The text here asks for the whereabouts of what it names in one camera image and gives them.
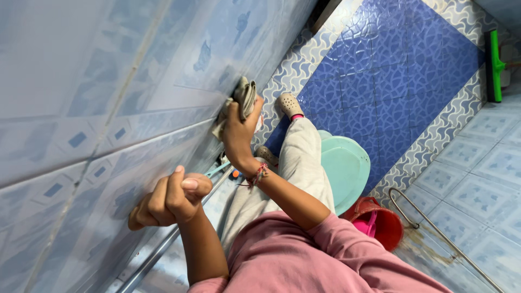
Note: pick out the person's left hand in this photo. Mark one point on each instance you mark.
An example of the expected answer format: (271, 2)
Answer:
(163, 203)

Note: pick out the red plastic bucket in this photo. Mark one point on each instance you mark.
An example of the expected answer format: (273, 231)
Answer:
(386, 228)

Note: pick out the green floor squeegee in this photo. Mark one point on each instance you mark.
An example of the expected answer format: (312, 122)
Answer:
(495, 65)

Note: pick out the person's right hand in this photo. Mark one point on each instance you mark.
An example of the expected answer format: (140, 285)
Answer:
(238, 138)

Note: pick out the pink plastic scoop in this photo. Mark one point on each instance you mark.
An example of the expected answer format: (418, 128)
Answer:
(364, 228)

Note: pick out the light grey trousers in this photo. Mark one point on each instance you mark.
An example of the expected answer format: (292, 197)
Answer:
(301, 162)

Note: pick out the teal toilet seat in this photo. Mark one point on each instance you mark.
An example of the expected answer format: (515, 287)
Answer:
(346, 171)

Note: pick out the chrome wall rail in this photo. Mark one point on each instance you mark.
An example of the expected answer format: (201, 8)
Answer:
(163, 244)

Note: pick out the dark door frame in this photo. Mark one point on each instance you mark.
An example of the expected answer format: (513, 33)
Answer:
(323, 14)

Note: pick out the pink sock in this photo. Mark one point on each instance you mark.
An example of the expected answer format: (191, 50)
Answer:
(297, 117)

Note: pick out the grey cleaning cloth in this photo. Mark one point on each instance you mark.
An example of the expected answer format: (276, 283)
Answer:
(244, 97)

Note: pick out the beige clog shoe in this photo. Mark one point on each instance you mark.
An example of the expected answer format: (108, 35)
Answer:
(266, 154)
(289, 105)

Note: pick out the pink shirt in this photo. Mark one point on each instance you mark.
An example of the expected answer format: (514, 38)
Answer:
(309, 260)

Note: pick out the teal toothbrush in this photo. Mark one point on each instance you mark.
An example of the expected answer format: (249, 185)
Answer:
(216, 169)

